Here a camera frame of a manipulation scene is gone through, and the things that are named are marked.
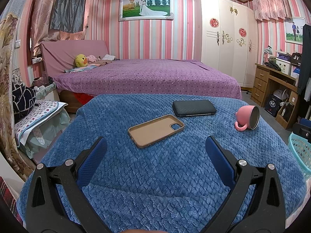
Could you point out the polka dot cushion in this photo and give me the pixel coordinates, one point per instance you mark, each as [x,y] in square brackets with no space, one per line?
[41,111]

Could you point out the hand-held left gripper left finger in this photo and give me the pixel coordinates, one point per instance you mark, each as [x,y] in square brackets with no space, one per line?
[93,160]

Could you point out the framed couple photo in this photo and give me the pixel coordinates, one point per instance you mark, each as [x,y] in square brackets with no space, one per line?
[294,30]

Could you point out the white storage box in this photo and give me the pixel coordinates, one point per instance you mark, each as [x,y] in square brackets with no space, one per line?
[285,65]

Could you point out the pink steel-lined cup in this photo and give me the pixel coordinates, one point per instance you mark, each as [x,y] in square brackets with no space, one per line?
[243,116]

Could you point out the dark hanging clothes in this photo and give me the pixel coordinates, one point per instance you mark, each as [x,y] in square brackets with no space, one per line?
[305,65]

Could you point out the white power strip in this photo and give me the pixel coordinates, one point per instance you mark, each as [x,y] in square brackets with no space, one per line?
[37,60]

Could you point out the light blue cloth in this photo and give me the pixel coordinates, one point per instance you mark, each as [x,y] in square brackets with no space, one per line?
[80,69]

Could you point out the tan phone case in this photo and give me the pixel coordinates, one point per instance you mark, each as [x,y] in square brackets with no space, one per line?
[150,133]

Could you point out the pink cloth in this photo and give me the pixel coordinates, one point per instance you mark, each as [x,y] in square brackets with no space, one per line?
[91,58]

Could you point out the brown box under desk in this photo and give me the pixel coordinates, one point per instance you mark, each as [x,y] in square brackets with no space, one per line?
[285,116]

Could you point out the wooden desk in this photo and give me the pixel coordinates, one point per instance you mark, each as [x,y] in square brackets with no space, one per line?
[260,82]

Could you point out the dark clothing on desk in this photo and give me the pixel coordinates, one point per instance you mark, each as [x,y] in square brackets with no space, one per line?
[272,65]

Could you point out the desk lamp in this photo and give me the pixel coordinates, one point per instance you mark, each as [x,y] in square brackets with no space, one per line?
[268,51]

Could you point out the black paper bag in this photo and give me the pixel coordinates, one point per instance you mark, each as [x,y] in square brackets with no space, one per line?
[273,104]

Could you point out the wall switch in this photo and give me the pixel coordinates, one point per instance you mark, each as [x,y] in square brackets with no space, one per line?
[18,43]

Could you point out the red plaid cloth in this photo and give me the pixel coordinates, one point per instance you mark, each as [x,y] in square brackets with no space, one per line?
[7,191]

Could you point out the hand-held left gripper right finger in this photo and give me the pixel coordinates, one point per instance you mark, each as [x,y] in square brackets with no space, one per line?
[220,160]

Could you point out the grey hanging cloth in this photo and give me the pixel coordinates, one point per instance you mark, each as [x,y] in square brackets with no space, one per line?
[68,7]

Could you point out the yellow duck plush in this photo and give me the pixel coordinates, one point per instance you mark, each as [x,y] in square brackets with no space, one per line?
[81,60]

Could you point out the pink window curtain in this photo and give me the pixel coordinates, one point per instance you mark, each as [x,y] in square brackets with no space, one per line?
[40,17]

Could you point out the purple box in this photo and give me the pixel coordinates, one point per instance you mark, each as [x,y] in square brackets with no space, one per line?
[284,57]

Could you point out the mint green cloth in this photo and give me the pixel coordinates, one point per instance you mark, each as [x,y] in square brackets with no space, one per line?
[43,137]

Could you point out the purple dotted bed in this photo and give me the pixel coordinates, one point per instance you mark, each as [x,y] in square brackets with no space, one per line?
[158,77]

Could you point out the pink covered headboard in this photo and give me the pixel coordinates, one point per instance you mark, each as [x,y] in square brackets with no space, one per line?
[63,53]

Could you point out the black white patterned bag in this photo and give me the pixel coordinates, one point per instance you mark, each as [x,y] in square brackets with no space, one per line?
[23,99]

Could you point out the pink curtain valance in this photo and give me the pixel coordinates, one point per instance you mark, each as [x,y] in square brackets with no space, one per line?
[272,4]

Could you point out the white wardrobe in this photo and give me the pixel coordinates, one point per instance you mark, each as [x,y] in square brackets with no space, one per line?
[226,53]

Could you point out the white fan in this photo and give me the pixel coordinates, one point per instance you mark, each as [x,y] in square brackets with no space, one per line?
[280,94]

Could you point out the blue fleece blanket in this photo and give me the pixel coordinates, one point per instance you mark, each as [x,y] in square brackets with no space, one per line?
[170,174]

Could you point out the black bag with white print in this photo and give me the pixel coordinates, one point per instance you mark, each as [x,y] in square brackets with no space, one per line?
[296,58]

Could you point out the black phone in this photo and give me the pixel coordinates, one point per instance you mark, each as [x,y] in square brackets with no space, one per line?
[194,108]

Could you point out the floral curtain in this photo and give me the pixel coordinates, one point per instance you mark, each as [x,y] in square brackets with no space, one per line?
[7,77]

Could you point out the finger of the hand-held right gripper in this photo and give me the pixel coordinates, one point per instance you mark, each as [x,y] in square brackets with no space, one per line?
[306,122]

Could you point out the white cloth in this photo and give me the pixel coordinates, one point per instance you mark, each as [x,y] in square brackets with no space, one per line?
[108,57]

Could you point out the framed wedding photo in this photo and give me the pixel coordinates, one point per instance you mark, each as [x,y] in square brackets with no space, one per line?
[145,7]

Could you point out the light blue plastic basket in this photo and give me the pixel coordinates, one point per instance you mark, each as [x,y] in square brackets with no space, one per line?
[300,150]

